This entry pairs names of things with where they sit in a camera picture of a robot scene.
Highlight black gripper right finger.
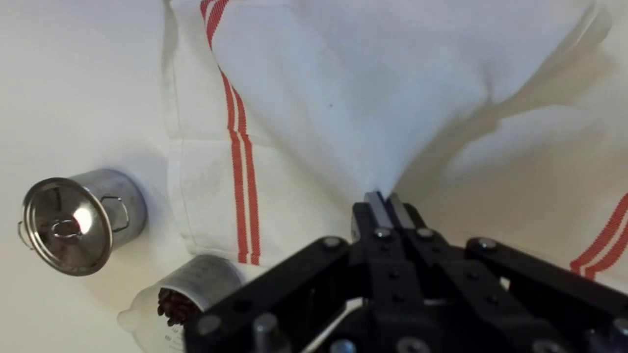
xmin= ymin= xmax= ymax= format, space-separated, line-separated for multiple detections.
xmin=387 ymin=191 xmax=503 ymax=303

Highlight clear cup with coffee beans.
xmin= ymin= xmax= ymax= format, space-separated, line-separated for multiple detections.
xmin=116 ymin=252 xmax=249 ymax=353

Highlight stainless steel pot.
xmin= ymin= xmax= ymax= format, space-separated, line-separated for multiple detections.
xmin=16 ymin=166 xmax=149 ymax=278

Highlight white towel with red stripes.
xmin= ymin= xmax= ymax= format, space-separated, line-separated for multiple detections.
xmin=161 ymin=0 xmax=628 ymax=282

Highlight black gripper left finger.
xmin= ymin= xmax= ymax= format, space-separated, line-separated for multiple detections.
xmin=351 ymin=189 xmax=428 ymax=309

